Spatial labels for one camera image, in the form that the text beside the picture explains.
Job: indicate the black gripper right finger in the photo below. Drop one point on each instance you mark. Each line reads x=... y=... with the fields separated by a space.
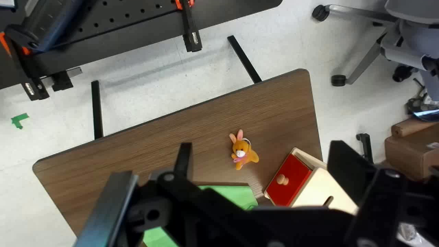
x=379 y=211

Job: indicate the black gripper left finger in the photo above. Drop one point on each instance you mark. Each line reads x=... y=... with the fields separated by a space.
x=183 y=201

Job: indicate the wooden drawer with red front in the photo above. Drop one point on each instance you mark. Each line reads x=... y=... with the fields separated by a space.
x=297 y=176

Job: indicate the green cloth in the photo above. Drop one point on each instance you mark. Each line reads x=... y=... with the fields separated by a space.
x=234 y=196

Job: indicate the black equipment stand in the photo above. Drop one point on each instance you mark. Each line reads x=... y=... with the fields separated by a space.
x=350 y=167

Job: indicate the light wooden box with slot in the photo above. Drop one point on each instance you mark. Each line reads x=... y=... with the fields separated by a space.
x=330 y=189

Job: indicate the brown cardboard box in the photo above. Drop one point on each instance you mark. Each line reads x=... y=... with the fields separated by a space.
x=412 y=152

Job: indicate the brown wooden table black legs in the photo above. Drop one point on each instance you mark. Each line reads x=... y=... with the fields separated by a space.
x=160 y=138

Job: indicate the orange plush bunny toy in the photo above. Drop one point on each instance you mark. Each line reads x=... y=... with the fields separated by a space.
x=242 y=153

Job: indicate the grey office chair base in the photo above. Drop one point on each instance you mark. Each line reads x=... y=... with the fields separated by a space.
x=405 y=42

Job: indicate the green floor tape mark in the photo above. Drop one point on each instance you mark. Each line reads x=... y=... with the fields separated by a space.
x=20 y=120

